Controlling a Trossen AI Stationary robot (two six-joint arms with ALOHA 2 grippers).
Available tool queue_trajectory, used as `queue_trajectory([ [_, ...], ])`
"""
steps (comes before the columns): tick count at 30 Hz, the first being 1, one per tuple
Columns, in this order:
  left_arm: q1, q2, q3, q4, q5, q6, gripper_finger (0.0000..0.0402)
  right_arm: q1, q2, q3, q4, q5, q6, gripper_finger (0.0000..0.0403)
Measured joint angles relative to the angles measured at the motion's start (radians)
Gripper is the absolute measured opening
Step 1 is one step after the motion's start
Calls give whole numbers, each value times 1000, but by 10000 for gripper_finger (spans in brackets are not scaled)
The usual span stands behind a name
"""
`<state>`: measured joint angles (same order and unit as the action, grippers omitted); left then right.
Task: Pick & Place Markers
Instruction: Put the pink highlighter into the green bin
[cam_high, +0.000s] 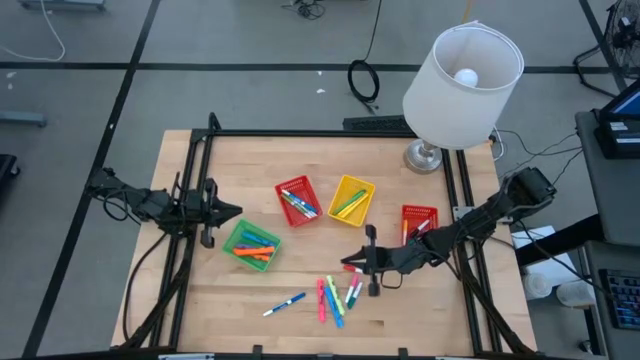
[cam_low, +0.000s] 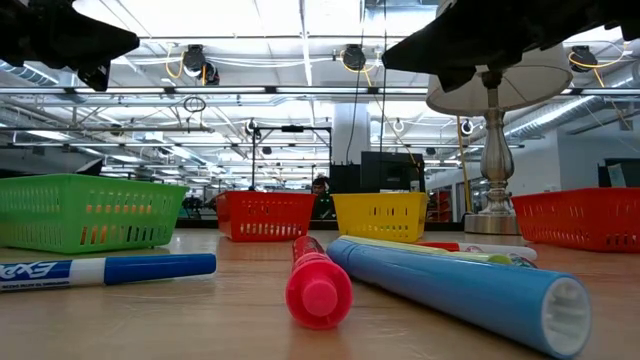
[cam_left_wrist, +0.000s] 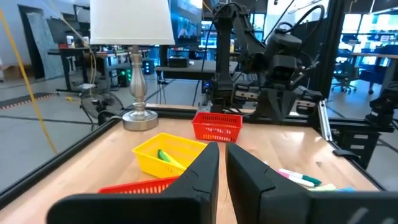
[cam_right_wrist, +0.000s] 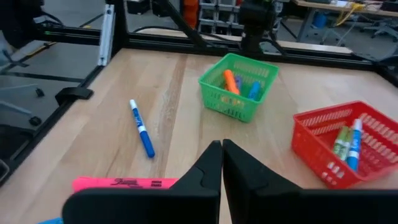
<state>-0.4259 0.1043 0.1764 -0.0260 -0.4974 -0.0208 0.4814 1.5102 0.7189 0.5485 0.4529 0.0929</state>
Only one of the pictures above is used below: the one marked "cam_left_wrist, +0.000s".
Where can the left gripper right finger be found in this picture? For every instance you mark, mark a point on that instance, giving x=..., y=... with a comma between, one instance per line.
x=295, y=208

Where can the yellow plastic basket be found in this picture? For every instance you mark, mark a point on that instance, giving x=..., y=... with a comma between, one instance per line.
x=177, y=149

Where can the black box white labels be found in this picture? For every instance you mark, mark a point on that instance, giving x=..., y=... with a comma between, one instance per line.
x=178, y=62

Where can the blue highlighter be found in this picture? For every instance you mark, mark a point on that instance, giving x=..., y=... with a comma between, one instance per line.
x=345, y=189

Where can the black floor fan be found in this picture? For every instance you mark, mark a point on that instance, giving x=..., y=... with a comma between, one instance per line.
x=99, y=105

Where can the light green highlighter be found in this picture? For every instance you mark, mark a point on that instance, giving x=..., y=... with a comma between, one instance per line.
x=323, y=187

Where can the silver aluminium bracket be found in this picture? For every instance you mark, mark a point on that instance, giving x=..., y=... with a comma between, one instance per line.
x=325, y=121

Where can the table lamp white shade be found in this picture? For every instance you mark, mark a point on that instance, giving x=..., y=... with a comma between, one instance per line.
x=136, y=77

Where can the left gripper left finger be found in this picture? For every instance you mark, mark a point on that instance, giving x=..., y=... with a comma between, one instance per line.
x=149, y=208

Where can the black desk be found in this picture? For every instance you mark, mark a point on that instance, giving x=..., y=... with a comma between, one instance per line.
x=71, y=56

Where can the black monitor blue screen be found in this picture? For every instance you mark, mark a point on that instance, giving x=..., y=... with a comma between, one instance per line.
x=186, y=21

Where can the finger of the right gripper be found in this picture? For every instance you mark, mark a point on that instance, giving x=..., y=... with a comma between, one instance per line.
x=265, y=104
x=287, y=104

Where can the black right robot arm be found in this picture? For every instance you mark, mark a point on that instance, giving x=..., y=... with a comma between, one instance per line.
x=230, y=46

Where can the black metal rig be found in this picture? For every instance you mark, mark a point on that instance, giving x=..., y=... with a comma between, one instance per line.
x=373, y=124

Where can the red plastic basket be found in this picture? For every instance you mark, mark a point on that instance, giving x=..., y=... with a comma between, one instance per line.
x=140, y=187
x=217, y=127

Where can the light green Expo marker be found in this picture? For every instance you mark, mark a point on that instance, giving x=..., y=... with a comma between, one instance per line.
x=163, y=155

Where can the black aluminium table frame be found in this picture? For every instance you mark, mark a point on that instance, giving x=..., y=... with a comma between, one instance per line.
x=62, y=158

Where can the black table clamp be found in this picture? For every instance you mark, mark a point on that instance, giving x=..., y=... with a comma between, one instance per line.
x=345, y=154

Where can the grey side desk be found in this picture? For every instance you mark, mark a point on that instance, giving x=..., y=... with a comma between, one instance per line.
x=192, y=70

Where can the white marker teal cap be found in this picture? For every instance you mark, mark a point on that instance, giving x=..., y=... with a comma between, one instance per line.
x=308, y=178

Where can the computer tower green lights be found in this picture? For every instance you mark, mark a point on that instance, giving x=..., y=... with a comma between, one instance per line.
x=124, y=77

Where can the yellow highlighter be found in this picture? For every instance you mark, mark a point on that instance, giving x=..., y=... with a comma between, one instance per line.
x=177, y=163

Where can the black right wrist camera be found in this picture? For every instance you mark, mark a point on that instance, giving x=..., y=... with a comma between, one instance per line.
x=283, y=62

